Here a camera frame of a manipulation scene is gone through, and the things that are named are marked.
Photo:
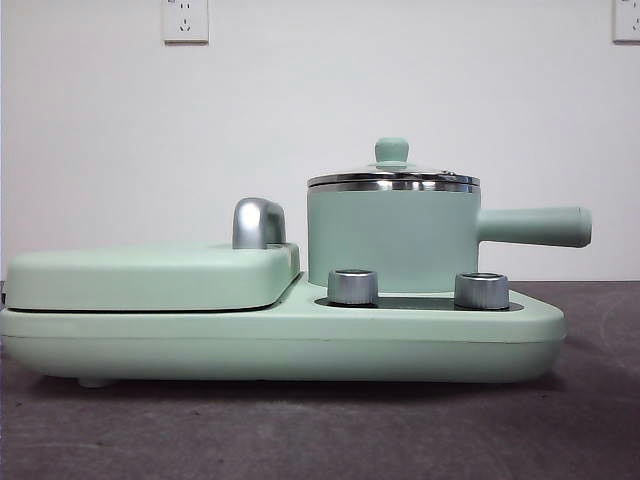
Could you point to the silver control knob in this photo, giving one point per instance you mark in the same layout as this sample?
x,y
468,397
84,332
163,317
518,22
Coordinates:
x,y
352,287
481,291

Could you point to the glass pot lid green knob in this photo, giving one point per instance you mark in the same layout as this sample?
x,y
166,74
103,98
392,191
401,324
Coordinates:
x,y
391,150

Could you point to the green breakfast machine base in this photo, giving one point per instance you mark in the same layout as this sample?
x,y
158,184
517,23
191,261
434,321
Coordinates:
x,y
150,345

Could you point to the white wall socket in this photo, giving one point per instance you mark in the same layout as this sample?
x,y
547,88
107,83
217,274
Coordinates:
x,y
186,30
627,25

